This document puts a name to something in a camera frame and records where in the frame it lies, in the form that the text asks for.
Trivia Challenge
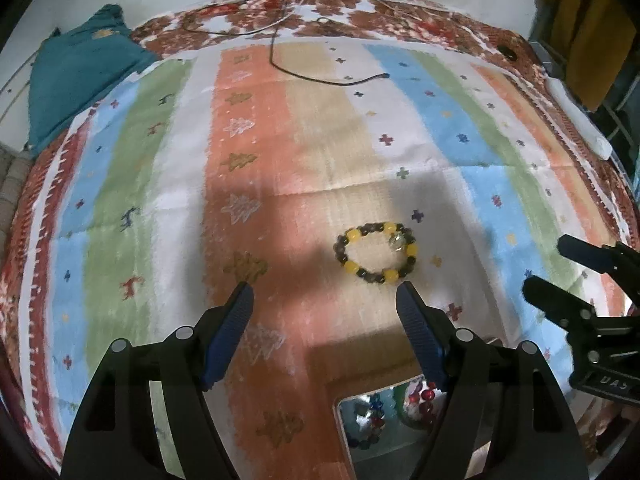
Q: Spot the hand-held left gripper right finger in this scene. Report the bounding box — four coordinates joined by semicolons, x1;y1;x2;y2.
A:
395;281;591;480

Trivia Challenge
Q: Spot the teal pillow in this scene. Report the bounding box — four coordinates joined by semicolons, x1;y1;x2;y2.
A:
27;4;158;161

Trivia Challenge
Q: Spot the multicoloured bead bracelet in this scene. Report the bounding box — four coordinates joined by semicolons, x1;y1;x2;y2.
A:
349;394;387;453

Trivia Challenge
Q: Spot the silver metal tin box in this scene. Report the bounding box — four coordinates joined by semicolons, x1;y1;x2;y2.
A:
325;374;493;480

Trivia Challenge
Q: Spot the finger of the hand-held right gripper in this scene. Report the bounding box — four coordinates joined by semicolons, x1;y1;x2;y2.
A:
556;234;640;281
521;276;598;331

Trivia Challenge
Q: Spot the red floral bedsheet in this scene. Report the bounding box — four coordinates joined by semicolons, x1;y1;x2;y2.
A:
0;0;640;480

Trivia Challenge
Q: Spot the grey folded quilt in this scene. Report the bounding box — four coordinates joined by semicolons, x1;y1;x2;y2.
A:
0;144;32;241

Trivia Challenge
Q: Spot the thin black cable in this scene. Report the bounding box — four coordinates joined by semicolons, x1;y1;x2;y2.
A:
181;14;282;37

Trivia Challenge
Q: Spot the white power strip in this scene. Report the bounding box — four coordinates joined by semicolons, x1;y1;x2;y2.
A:
545;76;613;161

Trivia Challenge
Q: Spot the brown hanging garment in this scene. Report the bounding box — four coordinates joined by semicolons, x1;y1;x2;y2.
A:
540;0;626;111

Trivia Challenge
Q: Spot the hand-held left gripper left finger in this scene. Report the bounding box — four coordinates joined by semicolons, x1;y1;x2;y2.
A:
60;281;255;480

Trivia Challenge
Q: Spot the yellow and dark bead bracelet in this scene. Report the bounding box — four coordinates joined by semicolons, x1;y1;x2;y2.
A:
334;221;420;286

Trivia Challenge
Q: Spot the long black charging cable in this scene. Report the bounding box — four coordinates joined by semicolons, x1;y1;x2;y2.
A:
269;0;392;85

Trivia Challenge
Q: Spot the striped colourful blanket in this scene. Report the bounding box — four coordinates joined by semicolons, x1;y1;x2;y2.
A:
20;40;631;480

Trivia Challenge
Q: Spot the dark red bead bracelet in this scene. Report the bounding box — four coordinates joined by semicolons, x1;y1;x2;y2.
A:
407;381;443;428

